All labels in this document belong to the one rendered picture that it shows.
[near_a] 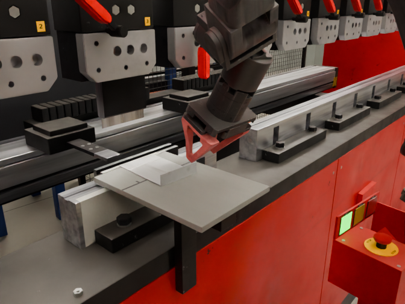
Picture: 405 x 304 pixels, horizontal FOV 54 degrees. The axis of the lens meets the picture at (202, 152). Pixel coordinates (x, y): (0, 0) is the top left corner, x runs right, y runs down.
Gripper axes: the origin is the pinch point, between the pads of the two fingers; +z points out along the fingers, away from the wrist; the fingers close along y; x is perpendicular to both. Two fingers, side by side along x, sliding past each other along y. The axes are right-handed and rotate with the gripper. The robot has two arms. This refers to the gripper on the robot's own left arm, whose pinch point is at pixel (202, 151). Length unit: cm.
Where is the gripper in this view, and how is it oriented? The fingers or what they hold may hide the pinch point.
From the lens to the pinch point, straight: 66.4
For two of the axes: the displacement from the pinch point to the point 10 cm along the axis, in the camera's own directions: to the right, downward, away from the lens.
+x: 6.5, 6.6, -3.7
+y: -6.7, 2.7, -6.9
